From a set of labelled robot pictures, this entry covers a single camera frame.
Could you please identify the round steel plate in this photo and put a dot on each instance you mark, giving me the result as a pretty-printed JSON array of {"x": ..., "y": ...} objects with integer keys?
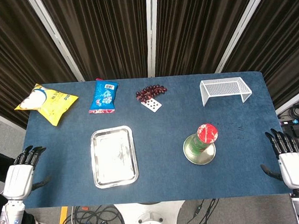
[{"x": 200, "y": 158}]

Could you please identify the yellow snack bag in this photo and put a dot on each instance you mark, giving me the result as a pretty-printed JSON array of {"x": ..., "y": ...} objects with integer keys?
[{"x": 47, "y": 104}]

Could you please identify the white partition base rail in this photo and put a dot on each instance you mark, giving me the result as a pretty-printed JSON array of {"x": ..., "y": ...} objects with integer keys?
[
  {"x": 5, "y": 119},
  {"x": 294, "y": 99}
]

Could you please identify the dark pleated curtain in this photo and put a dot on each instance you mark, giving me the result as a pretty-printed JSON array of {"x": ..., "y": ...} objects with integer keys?
[
  {"x": 101, "y": 36},
  {"x": 282, "y": 45},
  {"x": 197, "y": 30},
  {"x": 14, "y": 54}
]

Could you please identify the playing card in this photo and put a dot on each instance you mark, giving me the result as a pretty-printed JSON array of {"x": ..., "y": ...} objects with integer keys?
[{"x": 152, "y": 104}]

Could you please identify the green can with red lid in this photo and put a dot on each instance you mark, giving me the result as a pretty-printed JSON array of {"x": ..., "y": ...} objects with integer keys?
[{"x": 206, "y": 133}]

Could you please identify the rectangular steel tray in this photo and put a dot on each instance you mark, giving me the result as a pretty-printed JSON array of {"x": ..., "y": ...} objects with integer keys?
[{"x": 114, "y": 157}]

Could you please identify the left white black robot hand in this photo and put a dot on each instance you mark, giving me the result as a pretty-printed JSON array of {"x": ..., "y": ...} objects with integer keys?
[{"x": 16, "y": 181}]

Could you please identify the white partition post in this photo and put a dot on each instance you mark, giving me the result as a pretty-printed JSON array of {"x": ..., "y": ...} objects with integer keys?
[
  {"x": 243, "y": 27},
  {"x": 56, "y": 39},
  {"x": 151, "y": 33}
]

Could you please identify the black power strip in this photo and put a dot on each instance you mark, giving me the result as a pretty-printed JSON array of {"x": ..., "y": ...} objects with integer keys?
[{"x": 294, "y": 122}]

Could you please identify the red grape bunch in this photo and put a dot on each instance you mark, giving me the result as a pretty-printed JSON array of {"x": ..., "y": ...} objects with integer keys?
[{"x": 150, "y": 91}]

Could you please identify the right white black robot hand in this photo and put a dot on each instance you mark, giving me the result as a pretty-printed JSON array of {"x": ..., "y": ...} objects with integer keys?
[{"x": 295, "y": 169}]

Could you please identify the blue snack bag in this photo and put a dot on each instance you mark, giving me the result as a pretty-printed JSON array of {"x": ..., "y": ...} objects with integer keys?
[{"x": 104, "y": 97}]

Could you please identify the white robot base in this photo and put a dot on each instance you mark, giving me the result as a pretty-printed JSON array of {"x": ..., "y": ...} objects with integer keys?
[{"x": 151, "y": 218}]

